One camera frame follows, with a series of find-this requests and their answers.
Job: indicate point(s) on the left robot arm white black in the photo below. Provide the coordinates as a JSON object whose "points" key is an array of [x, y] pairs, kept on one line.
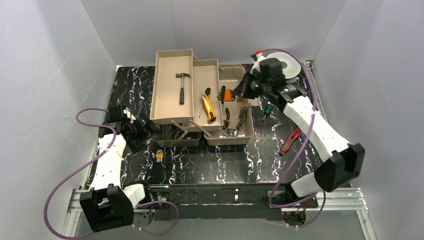
{"points": [[109, 204]]}

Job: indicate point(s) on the white tape roll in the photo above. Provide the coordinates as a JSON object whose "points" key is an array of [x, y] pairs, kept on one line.
{"points": [[290, 66]]}

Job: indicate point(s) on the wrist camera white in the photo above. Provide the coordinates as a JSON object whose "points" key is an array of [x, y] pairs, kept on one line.
{"points": [[257, 57], [129, 115]]}

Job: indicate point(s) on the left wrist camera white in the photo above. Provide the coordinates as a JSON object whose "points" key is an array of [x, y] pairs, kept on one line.
{"points": [[129, 115]]}

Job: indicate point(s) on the blue screwdriver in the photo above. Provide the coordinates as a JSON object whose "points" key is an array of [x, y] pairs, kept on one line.
{"points": [[302, 137]]}

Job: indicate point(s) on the black handled silver pliers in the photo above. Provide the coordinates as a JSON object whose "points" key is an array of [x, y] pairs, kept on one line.
{"points": [[234, 132]]}

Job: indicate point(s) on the beige plastic tool box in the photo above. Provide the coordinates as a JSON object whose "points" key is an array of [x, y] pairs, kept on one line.
{"points": [[187, 101]]}

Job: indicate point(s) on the black mounting plate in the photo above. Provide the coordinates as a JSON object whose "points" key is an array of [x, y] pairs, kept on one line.
{"points": [[212, 201]]}

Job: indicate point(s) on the yellow hex key set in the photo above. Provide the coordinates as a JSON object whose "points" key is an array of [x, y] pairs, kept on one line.
{"points": [[159, 155]]}

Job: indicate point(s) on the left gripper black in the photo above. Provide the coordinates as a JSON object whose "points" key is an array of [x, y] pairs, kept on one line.
{"points": [[143, 125]]}

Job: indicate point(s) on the green black small tool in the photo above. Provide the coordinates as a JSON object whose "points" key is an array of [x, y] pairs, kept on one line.
{"points": [[267, 111]]}

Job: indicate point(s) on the orange utility knife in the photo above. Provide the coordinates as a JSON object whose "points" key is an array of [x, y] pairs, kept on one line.
{"points": [[211, 115]]}

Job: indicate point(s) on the black handled claw hammer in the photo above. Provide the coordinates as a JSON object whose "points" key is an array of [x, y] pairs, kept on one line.
{"points": [[182, 76]]}

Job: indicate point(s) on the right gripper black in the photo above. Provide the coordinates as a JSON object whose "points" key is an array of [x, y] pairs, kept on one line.
{"points": [[247, 87]]}

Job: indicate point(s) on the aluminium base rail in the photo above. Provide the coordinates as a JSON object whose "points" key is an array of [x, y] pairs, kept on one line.
{"points": [[341, 199]]}

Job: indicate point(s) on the yellow black screwdriver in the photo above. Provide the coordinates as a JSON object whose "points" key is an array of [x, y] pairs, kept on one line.
{"points": [[206, 93]]}

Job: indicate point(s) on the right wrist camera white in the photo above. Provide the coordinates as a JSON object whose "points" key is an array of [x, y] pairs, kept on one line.
{"points": [[257, 57]]}

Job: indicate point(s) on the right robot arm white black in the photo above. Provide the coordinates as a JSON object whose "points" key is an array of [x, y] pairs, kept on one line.
{"points": [[342, 160]]}

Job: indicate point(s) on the orange black small tool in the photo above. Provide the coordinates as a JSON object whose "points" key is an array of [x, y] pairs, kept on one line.
{"points": [[229, 97]]}

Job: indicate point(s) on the red utility knife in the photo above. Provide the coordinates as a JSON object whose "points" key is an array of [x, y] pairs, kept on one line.
{"points": [[295, 134]]}

